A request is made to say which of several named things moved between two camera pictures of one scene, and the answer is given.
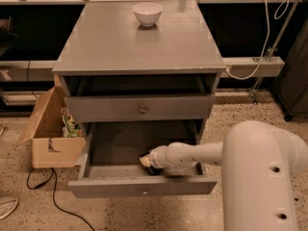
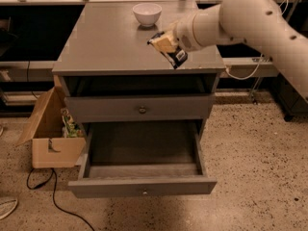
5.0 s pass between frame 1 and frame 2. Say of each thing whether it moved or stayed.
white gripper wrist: moved
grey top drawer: stayed
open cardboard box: stayed
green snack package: stayed
